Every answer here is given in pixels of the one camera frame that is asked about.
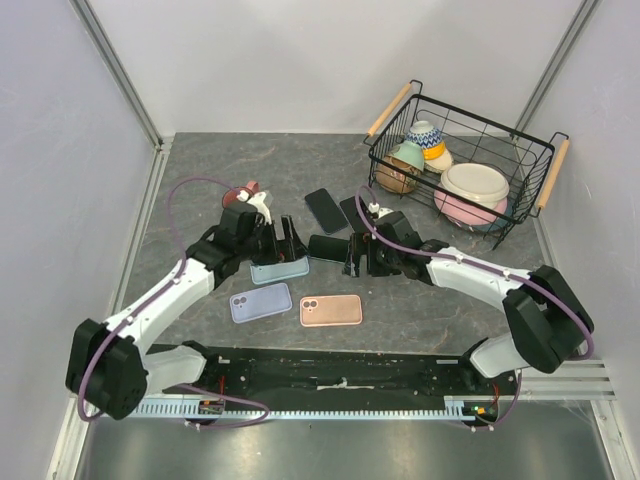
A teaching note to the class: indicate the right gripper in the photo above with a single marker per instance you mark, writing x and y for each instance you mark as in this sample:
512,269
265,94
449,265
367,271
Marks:
361,245

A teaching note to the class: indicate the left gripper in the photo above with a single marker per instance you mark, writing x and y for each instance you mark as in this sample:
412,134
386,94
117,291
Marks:
284,249

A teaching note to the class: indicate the dark green phone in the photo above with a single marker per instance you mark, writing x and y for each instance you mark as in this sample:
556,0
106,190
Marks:
327,248

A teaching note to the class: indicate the pink phone case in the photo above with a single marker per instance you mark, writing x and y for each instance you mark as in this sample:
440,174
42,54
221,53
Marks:
334,310

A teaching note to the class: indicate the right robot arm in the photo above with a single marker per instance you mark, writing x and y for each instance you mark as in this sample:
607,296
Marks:
547,323

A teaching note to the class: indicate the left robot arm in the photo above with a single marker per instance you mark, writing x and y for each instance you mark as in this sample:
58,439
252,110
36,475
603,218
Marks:
110,367

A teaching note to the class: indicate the light blue phone case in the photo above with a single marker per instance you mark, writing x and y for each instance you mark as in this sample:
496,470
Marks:
266,274

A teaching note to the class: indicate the blue-edged black phone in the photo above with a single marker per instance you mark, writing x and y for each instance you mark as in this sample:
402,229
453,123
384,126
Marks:
327,213

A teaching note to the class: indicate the black phone with stand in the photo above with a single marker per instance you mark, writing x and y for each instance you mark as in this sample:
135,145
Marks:
350,208

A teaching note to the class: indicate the lavender phone case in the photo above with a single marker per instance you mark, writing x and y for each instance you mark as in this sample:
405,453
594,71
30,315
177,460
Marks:
260,303

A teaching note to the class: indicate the pink floral mug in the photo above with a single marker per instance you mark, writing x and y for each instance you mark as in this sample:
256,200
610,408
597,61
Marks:
240,192

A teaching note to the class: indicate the brown bowl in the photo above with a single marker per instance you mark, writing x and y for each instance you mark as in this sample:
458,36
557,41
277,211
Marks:
396,176

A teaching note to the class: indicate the pink bowl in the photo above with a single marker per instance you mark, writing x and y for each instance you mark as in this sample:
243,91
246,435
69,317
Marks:
461,212

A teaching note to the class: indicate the green bowl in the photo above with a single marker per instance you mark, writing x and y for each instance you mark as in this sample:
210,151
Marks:
408,153

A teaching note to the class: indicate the yellow white bowl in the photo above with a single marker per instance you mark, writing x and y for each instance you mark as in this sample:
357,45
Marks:
437,158

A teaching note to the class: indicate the teal bowl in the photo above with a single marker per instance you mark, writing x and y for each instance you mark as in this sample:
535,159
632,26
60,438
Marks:
498,224

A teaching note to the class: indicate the blue patterned bowl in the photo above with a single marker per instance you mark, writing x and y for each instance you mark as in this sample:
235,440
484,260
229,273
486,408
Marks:
424,134

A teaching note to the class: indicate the cream bowl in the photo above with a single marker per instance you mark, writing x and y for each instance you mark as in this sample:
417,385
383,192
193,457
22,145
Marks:
476,182

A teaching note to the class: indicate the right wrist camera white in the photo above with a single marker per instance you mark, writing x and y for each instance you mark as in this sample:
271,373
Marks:
375,211

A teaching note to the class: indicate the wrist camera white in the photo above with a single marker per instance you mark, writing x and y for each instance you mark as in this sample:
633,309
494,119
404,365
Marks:
375,211
261,201

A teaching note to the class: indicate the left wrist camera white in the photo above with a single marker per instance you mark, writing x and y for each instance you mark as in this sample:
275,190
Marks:
261,201

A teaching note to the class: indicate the black wire basket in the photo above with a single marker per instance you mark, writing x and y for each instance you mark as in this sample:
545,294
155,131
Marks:
529,164

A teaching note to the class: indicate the slotted cable duct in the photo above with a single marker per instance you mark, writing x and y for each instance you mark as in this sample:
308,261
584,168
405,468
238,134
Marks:
183,407

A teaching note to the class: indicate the aluminium frame rail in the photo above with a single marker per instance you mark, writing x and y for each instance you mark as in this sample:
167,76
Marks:
577,380

